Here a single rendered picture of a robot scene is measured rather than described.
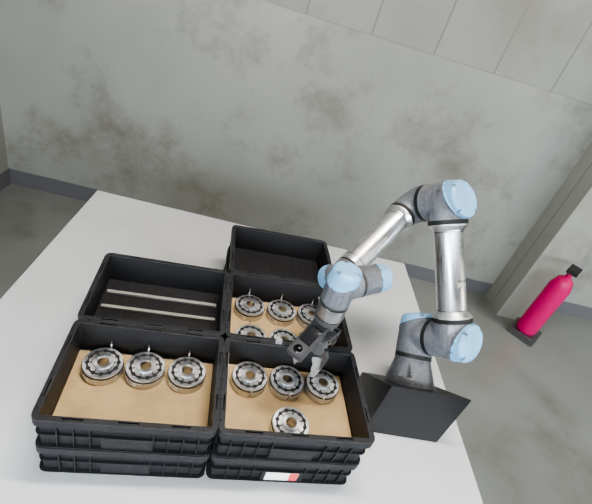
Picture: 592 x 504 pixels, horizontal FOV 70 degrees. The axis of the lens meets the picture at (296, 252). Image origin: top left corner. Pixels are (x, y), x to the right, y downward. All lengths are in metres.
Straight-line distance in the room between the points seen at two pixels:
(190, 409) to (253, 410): 0.17
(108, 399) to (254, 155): 2.12
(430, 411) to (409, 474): 0.20
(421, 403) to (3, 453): 1.12
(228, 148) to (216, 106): 0.29
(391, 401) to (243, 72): 2.14
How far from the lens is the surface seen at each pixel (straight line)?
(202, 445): 1.14
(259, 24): 2.79
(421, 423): 1.49
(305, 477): 1.31
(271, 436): 1.10
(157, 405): 1.22
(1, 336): 1.58
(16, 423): 1.38
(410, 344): 1.41
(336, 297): 1.01
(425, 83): 2.94
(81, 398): 1.24
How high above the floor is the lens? 1.85
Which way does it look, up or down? 34 degrees down
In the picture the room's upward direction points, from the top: 19 degrees clockwise
